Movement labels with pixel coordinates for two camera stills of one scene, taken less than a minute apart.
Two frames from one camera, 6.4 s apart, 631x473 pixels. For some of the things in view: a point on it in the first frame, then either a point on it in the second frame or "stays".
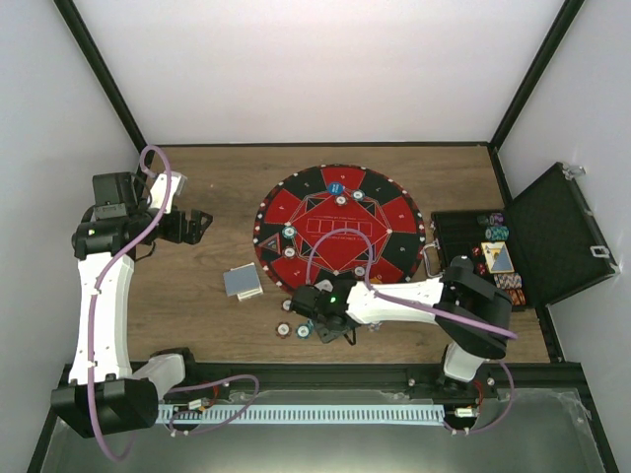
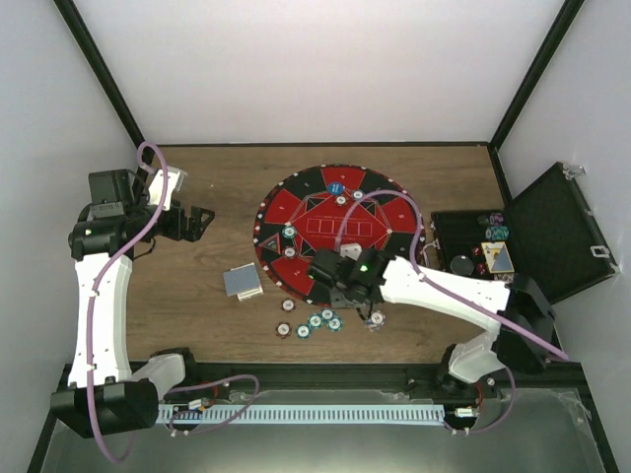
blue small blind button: [335, 188] stays
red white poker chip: [283, 329] stays
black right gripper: [326, 334] to [337, 300]
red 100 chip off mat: [285, 304] stays
